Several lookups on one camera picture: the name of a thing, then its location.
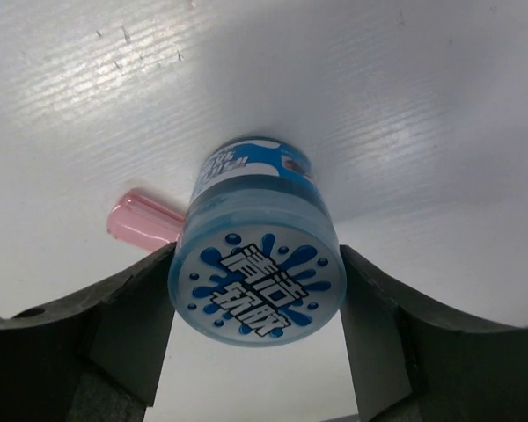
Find pink pen cap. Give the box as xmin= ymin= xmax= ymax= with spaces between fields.
xmin=106 ymin=189 xmax=185 ymax=252

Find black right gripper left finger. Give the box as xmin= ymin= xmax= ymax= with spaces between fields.
xmin=0 ymin=245 xmax=175 ymax=421

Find blue jar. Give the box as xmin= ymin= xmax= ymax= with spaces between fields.
xmin=167 ymin=135 xmax=347 ymax=347

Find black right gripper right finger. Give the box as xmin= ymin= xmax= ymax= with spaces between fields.
xmin=341 ymin=246 xmax=528 ymax=421

